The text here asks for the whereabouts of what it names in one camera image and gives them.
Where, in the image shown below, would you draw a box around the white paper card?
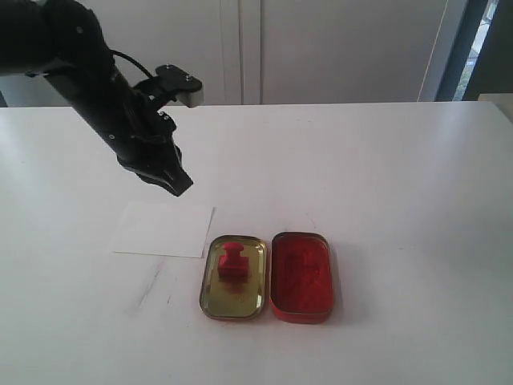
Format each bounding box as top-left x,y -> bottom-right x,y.
111,201 -> 214,258

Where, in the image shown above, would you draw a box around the red ink pad tin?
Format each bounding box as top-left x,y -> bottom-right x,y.
269,232 -> 334,324

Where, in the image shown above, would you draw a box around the red rubber stamp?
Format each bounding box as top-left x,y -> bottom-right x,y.
217,241 -> 249,280

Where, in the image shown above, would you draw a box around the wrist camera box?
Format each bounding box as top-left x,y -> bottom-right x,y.
155,64 -> 204,108

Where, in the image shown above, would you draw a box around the white neighbouring table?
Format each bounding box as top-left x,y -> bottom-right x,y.
478,93 -> 513,122

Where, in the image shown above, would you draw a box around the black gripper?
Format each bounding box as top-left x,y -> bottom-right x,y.
107,86 -> 193,197

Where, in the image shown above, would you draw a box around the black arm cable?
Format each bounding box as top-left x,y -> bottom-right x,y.
110,48 -> 156,79

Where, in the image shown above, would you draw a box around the gold tin lid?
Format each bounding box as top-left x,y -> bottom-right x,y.
199,235 -> 268,321

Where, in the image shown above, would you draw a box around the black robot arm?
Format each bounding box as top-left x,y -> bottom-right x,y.
1,1 -> 203,197

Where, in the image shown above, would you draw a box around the white cabinet doors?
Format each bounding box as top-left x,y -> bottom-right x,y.
0,0 -> 470,107

